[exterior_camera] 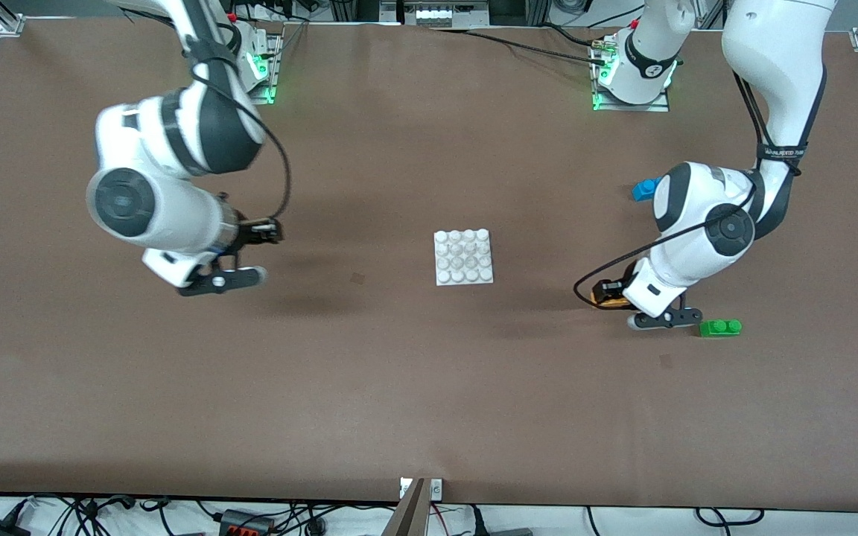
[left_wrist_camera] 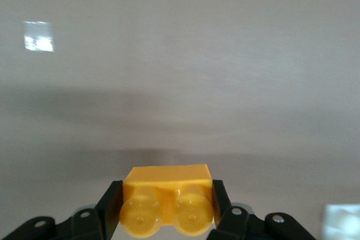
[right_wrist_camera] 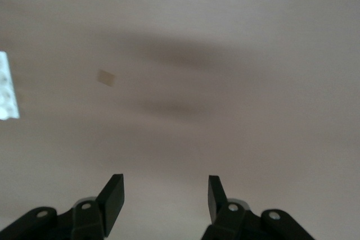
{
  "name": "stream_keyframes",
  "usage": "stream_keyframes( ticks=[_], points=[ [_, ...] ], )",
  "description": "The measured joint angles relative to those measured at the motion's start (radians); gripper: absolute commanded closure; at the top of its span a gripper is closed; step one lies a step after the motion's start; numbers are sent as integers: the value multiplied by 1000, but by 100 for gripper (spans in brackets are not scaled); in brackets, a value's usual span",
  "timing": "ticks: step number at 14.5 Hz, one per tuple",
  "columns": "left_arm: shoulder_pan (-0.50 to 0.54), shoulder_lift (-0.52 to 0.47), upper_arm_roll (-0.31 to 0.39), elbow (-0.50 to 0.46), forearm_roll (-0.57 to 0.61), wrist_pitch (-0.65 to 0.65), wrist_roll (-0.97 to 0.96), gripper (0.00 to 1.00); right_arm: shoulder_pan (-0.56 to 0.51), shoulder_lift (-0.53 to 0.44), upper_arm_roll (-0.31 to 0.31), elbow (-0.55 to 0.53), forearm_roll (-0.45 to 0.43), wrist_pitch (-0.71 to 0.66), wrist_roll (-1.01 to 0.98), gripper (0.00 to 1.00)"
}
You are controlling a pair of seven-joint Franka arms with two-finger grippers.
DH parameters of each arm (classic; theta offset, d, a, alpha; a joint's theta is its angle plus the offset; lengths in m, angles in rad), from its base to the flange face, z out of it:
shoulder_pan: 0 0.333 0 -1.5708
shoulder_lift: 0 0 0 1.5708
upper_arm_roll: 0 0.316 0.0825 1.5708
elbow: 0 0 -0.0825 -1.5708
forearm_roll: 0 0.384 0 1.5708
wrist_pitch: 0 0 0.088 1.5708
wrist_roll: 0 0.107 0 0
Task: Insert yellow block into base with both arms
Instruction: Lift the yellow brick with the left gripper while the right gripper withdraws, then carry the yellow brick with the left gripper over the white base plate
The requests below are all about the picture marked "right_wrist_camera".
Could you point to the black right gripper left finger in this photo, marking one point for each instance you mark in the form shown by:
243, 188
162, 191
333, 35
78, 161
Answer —
84, 220

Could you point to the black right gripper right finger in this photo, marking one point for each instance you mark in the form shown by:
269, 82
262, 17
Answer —
233, 223

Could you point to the white studded base plate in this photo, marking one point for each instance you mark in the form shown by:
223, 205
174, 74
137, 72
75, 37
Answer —
7, 88

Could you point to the small clear tape patch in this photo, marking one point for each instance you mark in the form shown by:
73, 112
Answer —
106, 78

